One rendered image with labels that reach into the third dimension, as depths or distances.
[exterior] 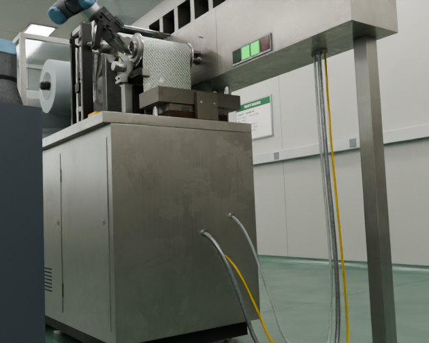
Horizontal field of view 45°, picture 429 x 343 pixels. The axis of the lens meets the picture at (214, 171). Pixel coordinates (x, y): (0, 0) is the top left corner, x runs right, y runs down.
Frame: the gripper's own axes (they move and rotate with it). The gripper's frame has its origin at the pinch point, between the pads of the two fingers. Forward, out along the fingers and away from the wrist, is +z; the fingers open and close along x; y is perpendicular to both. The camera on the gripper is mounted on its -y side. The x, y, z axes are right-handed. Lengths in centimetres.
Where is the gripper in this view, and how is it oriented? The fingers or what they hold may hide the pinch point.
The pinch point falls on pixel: (126, 53)
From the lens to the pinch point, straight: 228.4
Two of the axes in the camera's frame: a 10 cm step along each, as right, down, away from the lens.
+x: -5.8, 0.9, 8.1
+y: 4.9, -7.6, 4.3
